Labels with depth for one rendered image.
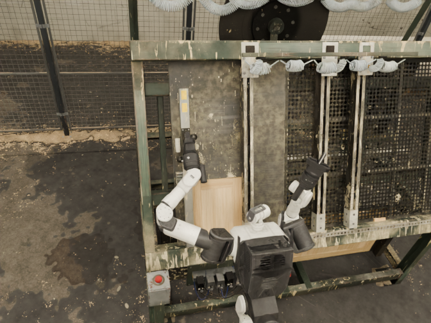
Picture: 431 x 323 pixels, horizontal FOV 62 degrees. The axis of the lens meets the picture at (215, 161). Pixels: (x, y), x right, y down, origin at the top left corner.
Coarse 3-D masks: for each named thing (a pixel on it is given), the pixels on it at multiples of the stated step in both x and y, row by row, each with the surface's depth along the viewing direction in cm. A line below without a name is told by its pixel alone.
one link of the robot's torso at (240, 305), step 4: (240, 296) 188; (240, 300) 186; (236, 304) 194; (240, 304) 186; (244, 304) 184; (236, 308) 195; (240, 308) 187; (244, 308) 184; (240, 312) 189; (244, 312) 186; (240, 316) 192; (244, 316) 195; (248, 316) 195; (240, 320) 204; (244, 320) 193; (248, 320) 193
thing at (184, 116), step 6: (180, 90) 198; (180, 96) 199; (180, 102) 200; (186, 102) 200; (180, 108) 200; (180, 114) 201; (186, 114) 202; (180, 120) 203; (186, 120) 202; (180, 126) 204; (186, 126) 203; (180, 132) 206; (186, 198) 211; (186, 204) 212; (192, 204) 213; (186, 210) 213; (192, 210) 214; (186, 216) 214; (192, 216) 215; (192, 222) 215; (186, 246) 219; (192, 246) 218
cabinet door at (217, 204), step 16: (240, 176) 221; (192, 192) 214; (208, 192) 217; (224, 192) 219; (240, 192) 221; (208, 208) 219; (224, 208) 221; (240, 208) 223; (208, 224) 221; (224, 224) 223; (240, 224) 225
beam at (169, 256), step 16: (368, 224) 245; (384, 224) 248; (320, 240) 238; (336, 240) 241; (352, 240) 244; (368, 240) 247; (144, 256) 219; (160, 256) 214; (176, 256) 216; (192, 256) 219
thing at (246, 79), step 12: (252, 60) 198; (240, 72) 207; (240, 84) 209; (252, 84) 204; (240, 96) 210; (252, 96) 205; (240, 108) 212; (252, 108) 207; (252, 120) 208; (252, 132) 210; (252, 144) 211; (252, 156) 213; (252, 168) 214; (252, 180) 216; (252, 192) 217; (252, 204) 219
